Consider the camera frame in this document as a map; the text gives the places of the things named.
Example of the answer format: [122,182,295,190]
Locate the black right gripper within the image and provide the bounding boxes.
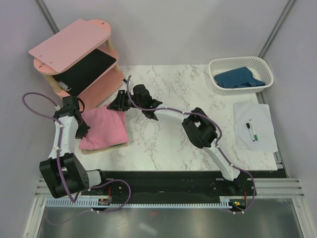
[106,91,144,113]

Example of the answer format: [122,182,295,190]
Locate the pink t-shirt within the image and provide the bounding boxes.
[79,106,129,151]

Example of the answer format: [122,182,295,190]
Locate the wooden tray board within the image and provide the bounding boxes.
[81,146,126,155]

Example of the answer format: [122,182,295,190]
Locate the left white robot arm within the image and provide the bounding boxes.
[39,96,109,198]

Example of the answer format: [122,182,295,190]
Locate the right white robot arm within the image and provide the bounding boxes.
[107,84,248,195]

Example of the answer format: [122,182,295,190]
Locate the black tablet on shelf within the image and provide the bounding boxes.
[53,49,116,96]

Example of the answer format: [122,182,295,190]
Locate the pink tiered shelf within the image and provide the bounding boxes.
[28,19,123,110]

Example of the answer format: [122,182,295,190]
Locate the green folded t-shirt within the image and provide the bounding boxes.
[110,142,128,148]

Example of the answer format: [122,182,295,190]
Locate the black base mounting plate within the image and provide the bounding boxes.
[82,169,287,203]

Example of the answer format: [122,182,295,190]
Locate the white perforated plastic basket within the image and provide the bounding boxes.
[208,57,274,96]

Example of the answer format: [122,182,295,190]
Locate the blue t-shirt in basket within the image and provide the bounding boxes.
[214,67,265,89]

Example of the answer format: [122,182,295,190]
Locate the white folded cloth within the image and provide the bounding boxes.
[233,102,278,153]

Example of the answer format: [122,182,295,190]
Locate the white green marker pen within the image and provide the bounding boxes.
[246,120,259,141]

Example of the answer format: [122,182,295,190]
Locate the white slotted cable duct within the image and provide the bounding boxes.
[46,197,232,209]

